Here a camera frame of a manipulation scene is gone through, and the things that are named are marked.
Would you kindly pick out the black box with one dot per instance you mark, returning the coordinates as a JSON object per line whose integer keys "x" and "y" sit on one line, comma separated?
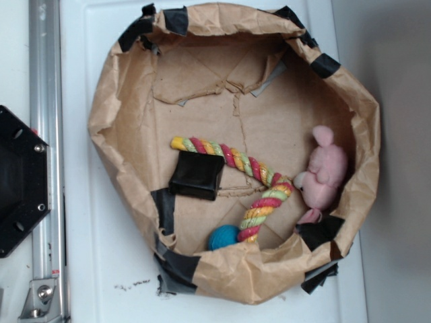
{"x": 197, "y": 175}

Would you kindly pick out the brown paper bag bin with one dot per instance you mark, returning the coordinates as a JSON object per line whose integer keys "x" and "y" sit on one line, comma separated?
{"x": 255, "y": 81}

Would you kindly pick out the blue yarn ball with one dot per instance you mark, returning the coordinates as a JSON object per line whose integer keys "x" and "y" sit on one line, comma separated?
{"x": 223, "y": 236}

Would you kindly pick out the pink plush toy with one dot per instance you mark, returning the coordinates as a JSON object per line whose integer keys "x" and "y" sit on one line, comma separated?
{"x": 325, "y": 173}

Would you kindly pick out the multicolour twisted rope toy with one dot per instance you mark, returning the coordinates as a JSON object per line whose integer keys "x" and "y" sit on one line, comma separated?
{"x": 274, "y": 187}

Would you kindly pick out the aluminium frame rail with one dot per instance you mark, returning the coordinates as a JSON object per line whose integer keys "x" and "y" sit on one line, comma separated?
{"x": 49, "y": 257}

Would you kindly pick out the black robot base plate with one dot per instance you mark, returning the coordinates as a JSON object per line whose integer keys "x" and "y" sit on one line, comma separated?
{"x": 24, "y": 181}

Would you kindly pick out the metal corner bracket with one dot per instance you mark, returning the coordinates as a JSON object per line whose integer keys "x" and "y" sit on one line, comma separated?
{"x": 42, "y": 302}

